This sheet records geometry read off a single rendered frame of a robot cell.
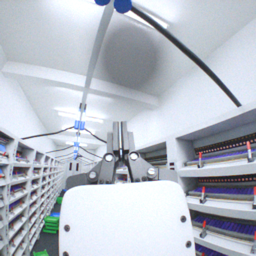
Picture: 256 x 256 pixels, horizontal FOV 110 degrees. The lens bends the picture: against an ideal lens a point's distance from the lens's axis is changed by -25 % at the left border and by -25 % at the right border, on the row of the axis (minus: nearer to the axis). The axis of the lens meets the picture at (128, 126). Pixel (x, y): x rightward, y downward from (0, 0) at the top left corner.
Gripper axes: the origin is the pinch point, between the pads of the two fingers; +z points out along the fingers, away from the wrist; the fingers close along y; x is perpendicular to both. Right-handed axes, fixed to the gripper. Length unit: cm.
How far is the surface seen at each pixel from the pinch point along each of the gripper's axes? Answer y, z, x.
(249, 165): 52, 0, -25
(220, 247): 43, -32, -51
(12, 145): -103, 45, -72
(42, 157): -157, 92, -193
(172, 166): 35, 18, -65
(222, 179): 59, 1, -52
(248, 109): 56, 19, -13
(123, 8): 2.5, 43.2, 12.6
